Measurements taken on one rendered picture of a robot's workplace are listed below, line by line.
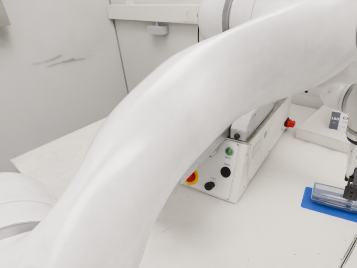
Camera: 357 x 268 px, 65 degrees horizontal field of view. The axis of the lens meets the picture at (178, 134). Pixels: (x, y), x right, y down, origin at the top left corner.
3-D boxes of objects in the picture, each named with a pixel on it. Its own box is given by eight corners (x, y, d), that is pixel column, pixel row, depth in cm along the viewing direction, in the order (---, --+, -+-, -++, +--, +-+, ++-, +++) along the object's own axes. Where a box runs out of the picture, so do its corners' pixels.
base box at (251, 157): (218, 113, 140) (217, 80, 132) (296, 128, 120) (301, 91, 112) (150, 172, 104) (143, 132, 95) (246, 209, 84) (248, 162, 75)
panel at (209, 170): (154, 173, 102) (161, 123, 99) (229, 201, 87) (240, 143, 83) (151, 174, 101) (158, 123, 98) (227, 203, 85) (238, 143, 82)
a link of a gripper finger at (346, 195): (362, 187, 68) (356, 207, 72) (362, 179, 71) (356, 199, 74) (347, 184, 70) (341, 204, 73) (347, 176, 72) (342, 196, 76)
